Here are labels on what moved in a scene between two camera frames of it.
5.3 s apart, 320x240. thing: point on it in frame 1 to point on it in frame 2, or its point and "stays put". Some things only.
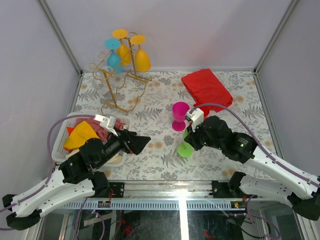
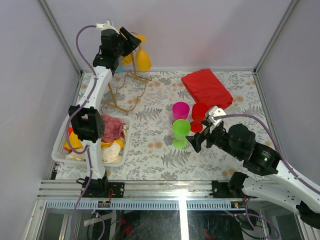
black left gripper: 125,138 to 127,42
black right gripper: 191,138 stays put
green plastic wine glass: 185,149 to 181,129
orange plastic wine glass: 142,59 stays put
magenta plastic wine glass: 179,110 stays put
